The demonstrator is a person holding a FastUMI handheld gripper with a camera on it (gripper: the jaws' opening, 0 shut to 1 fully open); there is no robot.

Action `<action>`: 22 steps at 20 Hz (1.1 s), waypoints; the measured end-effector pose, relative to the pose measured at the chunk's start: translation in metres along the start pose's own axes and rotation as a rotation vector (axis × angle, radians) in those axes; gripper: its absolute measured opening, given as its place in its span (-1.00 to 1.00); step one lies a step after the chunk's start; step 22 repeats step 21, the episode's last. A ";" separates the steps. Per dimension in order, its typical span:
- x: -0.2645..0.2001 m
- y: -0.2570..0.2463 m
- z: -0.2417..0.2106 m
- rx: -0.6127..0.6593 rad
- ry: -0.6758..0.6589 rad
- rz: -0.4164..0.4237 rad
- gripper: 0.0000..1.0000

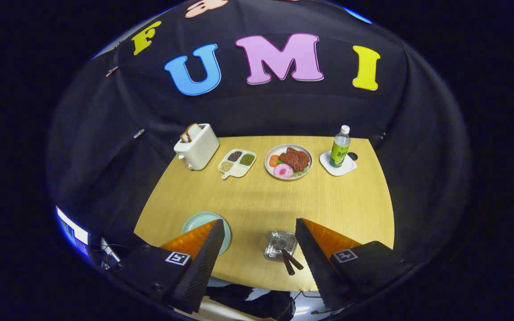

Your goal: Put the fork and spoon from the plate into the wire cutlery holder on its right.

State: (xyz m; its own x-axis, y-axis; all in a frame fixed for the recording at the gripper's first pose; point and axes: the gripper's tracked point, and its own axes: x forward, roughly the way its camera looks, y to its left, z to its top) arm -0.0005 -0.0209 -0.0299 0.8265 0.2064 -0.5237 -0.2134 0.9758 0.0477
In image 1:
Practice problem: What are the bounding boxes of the white oval food plate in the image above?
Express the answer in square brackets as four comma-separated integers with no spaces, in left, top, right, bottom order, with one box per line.
[265,144,313,181]

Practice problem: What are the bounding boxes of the metal fork with brown handle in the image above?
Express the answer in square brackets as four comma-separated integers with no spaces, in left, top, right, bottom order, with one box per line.
[282,236,305,271]

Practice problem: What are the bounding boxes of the light green round plate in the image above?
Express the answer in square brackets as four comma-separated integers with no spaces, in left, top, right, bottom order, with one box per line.
[182,212,232,255]

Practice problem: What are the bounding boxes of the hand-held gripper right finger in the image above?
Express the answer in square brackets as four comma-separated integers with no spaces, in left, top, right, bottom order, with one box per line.
[295,218,418,313]

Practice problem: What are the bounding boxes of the black backdrop cloth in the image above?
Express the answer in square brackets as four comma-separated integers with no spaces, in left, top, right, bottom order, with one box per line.
[45,0,472,277]

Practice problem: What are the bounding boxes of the perforated metal basket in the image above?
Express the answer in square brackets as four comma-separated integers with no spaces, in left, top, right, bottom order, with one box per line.
[264,230,299,262]

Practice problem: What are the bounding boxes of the person's dark clothing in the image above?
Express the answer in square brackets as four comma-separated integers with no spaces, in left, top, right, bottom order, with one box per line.
[203,283,298,321]

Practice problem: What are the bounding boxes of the white divided dish with beans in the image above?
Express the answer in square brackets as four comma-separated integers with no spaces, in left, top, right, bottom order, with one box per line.
[218,148,257,180]

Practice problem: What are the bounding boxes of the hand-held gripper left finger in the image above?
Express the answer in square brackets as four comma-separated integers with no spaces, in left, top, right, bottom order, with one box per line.
[110,219,225,314]

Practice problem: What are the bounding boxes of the white toaster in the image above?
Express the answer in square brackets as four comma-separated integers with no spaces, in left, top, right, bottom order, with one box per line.
[174,123,220,171]

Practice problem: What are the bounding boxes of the lit computer monitor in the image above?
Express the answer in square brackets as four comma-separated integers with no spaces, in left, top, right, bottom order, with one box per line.
[56,206,90,257]

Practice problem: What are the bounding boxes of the green drink bottle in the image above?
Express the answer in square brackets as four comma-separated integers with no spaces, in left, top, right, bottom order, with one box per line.
[329,125,351,169]

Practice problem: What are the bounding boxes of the metal spoon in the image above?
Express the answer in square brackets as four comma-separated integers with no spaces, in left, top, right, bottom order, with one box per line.
[274,238,296,276]

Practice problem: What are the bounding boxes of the red-brown meat pieces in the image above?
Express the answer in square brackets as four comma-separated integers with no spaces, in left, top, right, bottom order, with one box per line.
[278,147,310,172]

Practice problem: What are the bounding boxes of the laptop computer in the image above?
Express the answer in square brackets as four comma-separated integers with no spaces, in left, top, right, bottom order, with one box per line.
[100,237,121,269]

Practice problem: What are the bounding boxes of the white square coaster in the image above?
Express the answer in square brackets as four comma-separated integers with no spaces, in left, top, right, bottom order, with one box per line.
[319,150,358,177]

